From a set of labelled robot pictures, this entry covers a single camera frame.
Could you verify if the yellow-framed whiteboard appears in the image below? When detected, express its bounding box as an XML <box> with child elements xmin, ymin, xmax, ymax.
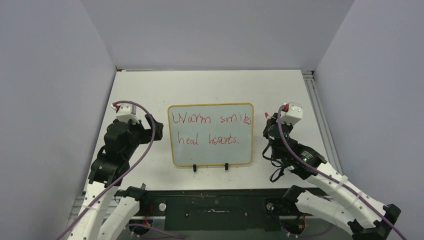
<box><xmin>167</xmin><ymin>102</ymin><xmax>255</xmax><ymax>167</ymax></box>

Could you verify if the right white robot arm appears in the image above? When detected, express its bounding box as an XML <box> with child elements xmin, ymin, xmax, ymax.
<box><xmin>262</xmin><ymin>110</ymin><xmax>405</xmax><ymax>240</ymax></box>

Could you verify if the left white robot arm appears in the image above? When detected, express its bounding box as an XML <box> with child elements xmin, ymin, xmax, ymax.
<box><xmin>68</xmin><ymin>114</ymin><xmax>164</xmax><ymax>240</ymax></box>

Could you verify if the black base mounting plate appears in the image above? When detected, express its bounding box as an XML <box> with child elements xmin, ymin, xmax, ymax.
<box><xmin>133</xmin><ymin>188</ymin><xmax>303</xmax><ymax>232</ymax></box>

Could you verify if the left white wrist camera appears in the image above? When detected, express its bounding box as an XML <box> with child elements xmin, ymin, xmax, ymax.
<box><xmin>110</xmin><ymin>103</ymin><xmax>139</xmax><ymax>125</ymax></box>

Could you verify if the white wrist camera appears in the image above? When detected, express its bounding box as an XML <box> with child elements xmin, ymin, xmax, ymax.
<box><xmin>280</xmin><ymin>102</ymin><xmax>303</xmax><ymax>126</ymax></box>
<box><xmin>110</xmin><ymin>103</ymin><xmax>139</xmax><ymax>125</ymax></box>

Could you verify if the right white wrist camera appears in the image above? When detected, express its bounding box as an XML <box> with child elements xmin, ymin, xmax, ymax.
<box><xmin>280</xmin><ymin>102</ymin><xmax>303</xmax><ymax>126</ymax></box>

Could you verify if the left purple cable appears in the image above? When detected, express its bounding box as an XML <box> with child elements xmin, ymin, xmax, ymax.
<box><xmin>62</xmin><ymin>100</ymin><xmax>157</xmax><ymax>240</ymax></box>

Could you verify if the purple cable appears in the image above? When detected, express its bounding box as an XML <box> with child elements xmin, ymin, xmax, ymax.
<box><xmin>62</xmin><ymin>100</ymin><xmax>157</xmax><ymax>240</ymax></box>
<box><xmin>276</xmin><ymin>105</ymin><xmax>408</xmax><ymax>240</ymax></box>

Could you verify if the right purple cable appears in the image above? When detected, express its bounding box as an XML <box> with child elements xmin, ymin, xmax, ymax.
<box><xmin>276</xmin><ymin>105</ymin><xmax>408</xmax><ymax>240</ymax></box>

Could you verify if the aluminium rail frame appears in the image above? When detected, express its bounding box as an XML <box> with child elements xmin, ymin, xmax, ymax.
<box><xmin>301</xmin><ymin>71</ymin><xmax>343</xmax><ymax>173</ymax></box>

